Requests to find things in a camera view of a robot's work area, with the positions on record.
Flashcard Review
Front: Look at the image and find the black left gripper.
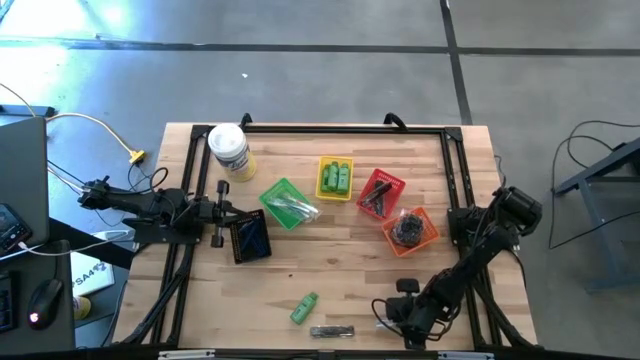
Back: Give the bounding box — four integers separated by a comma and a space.
198, 180, 256, 249

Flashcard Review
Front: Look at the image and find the red plastic basket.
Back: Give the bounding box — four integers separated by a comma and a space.
355, 168, 407, 222

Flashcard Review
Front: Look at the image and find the orange plastic basket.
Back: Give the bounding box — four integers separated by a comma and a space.
382, 206, 440, 258

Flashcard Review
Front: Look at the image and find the round black bagged item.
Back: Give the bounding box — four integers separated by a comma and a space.
389, 212, 416, 241
397, 214, 427, 249

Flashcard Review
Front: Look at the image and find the grey laptop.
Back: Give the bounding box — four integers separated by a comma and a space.
0, 116, 50, 261

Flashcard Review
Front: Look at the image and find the black aluminium rig frame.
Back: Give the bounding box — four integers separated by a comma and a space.
112, 123, 539, 351

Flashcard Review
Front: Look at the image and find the black plastic basket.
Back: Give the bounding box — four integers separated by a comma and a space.
228, 208, 273, 265

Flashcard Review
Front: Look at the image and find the black computer mouse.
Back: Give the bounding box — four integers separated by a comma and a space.
25, 277, 65, 331

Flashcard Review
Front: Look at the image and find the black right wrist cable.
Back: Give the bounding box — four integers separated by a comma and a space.
370, 297, 454, 342

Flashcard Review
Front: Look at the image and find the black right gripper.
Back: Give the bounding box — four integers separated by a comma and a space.
385, 278, 444, 350

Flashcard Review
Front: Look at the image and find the black phone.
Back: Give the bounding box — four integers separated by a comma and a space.
0, 202, 34, 254

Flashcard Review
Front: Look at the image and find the green plastic basket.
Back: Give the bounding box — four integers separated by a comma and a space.
258, 177, 321, 232

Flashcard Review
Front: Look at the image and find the yellow round object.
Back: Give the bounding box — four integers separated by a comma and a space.
73, 295, 93, 321

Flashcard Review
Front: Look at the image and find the white printed box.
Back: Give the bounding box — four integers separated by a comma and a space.
69, 251, 116, 299

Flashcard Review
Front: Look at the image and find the white plastic bracket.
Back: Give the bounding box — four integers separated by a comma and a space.
438, 351, 495, 360
158, 349, 216, 360

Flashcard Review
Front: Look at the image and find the Lysol wipes canister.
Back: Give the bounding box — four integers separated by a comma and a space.
207, 122, 258, 183

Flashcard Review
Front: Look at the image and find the red white toothbrush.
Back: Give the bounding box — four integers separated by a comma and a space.
287, 199, 322, 225

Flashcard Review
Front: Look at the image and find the black keyboard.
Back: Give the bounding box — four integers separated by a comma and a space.
0, 273, 15, 334

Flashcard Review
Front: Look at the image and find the grey side desk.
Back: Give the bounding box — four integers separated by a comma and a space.
0, 238, 77, 355

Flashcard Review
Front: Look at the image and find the blue-grey table frame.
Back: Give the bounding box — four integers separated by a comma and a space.
552, 137, 640, 294

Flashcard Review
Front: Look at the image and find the yellow plastic basket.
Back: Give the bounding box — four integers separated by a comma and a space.
315, 155, 355, 202

